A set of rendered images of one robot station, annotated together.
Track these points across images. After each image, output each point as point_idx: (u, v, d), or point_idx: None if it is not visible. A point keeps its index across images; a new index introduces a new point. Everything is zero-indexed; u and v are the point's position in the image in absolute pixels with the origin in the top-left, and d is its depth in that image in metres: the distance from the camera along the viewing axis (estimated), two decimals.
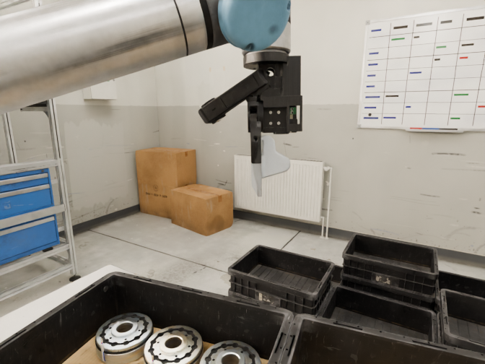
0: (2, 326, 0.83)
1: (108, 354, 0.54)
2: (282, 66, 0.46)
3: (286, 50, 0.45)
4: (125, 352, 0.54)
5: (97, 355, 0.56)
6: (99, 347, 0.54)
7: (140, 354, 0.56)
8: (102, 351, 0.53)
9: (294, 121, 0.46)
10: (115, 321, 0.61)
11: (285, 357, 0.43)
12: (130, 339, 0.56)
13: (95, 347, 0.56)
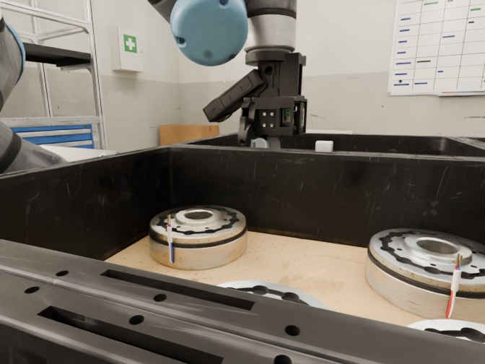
0: None
1: None
2: (279, 64, 0.43)
3: (282, 47, 0.42)
4: None
5: None
6: None
7: None
8: None
9: (287, 124, 0.43)
10: None
11: (476, 141, 0.45)
12: None
13: None
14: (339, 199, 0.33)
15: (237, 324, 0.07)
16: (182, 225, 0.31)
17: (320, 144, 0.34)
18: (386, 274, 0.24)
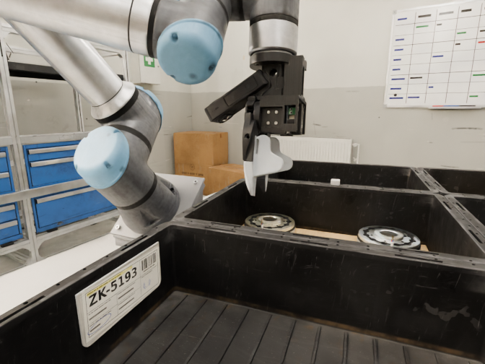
0: None
1: None
2: (283, 66, 0.45)
3: (287, 50, 0.45)
4: None
5: None
6: None
7: None
8: None
9: (291, 121, 0.45)
10: None
11: (425, 174, 0.75)
12: None
13: None
14: (343, 210, 0.63)
15: (328, 241, 0.37)
16: (263, 224, 0.61)
17: (333, 181, 0.64)
18: None
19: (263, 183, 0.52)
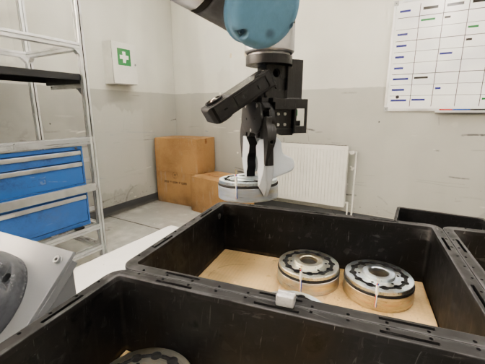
0: (85, 271, 0.81)
1: (242, 190, 0.49)
2: (287, 68, 0.47)
3: (292, 53, 0.46)
4: None
5: (225, 197, 0.50)
6: (230, 184, 0.49)
7: (272, 196, 0.50)
8: (237, 184, 0.48)
9: (298, 123, 0.48)
10: (232, 178, 0.56)
11: (463, 252, 0.41)
12: None
13: (221, 191, 0.51)
14: (302, 362, 0.29)
15: None
16: None
17: (280, 299, 0.30)
18: None
19: None
